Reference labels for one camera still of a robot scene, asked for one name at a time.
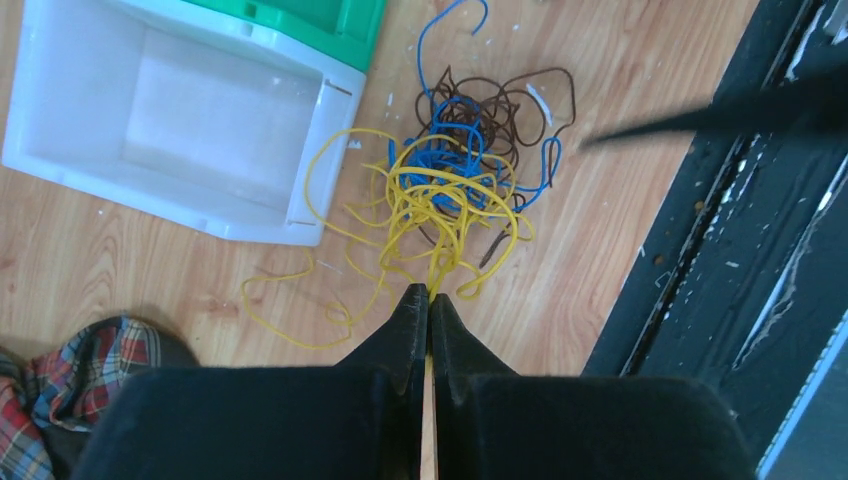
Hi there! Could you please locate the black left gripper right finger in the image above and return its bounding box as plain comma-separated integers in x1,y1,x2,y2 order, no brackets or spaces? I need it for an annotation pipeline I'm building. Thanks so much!
429,294,755,479

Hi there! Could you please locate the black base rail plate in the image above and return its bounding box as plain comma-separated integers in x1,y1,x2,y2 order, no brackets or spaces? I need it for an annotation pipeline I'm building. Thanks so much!
582,0,848,480

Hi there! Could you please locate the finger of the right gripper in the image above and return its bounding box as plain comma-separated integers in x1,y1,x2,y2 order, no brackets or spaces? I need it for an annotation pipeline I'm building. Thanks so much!
580,69,847,147

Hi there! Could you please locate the green plastic bin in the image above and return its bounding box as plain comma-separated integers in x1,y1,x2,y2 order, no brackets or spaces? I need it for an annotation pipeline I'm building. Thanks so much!
193,0,387,72

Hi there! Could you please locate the plaid shirt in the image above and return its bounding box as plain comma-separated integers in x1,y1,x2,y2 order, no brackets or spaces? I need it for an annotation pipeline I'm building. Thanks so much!
1,315,198,479

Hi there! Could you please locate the brown cable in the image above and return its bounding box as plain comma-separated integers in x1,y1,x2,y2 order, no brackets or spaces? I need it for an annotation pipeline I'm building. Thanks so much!
413,64,578,270

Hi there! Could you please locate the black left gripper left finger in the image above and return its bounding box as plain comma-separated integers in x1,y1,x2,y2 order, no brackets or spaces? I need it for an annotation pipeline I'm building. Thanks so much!
72,284,429,479

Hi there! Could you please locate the blue cable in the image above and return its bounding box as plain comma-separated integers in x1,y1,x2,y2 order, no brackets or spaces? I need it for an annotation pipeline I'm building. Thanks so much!
387,0,564,213

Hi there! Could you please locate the white plastic bin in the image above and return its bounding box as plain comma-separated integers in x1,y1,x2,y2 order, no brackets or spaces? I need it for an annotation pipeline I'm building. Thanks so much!
2,1,366,247

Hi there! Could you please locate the yellow cable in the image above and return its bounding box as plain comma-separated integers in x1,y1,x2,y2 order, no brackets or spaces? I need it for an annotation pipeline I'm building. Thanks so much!
241,127,537,351

